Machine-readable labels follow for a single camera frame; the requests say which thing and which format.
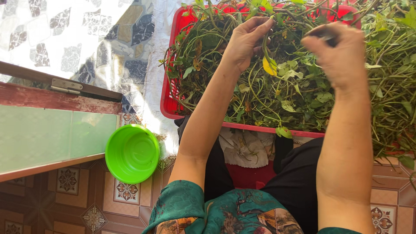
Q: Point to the person's right hand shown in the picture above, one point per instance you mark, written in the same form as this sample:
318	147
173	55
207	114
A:
344	61

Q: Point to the person's left hand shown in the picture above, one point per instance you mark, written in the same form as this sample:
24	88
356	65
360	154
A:
242	45

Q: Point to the person's left fingers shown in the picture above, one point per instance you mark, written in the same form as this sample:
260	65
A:
256	26

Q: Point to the person's right fingers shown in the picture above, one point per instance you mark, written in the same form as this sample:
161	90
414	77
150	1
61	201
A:
341	32

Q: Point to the small dark knife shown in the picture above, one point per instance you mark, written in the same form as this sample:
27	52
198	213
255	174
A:
325	34

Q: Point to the green stem with yellow leaf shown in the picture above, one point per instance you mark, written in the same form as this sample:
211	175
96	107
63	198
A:
269	66

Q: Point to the heap of unsorted green vines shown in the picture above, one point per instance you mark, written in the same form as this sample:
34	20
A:
393	81

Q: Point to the heap of picked green stems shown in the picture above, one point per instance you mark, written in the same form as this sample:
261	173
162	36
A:
260	97

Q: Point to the red plastic basket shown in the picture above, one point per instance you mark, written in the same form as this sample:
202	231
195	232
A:
168	104

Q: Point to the white printed cloth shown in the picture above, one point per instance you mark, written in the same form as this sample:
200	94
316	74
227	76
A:
243	148

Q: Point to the red plastic stool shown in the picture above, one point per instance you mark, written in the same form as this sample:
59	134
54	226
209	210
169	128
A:
250	177

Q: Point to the black trousers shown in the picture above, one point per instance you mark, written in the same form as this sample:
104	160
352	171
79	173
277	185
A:
295	182

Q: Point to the green plastic bowl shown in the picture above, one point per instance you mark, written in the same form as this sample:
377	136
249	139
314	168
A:
131	154

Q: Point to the green patterned blouse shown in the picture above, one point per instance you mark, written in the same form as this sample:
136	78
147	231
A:
182	208

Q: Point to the metal door hinge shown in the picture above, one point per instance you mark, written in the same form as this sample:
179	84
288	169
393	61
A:
66	86

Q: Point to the wooden door with glass pane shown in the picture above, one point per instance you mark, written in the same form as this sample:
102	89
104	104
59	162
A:
39	136

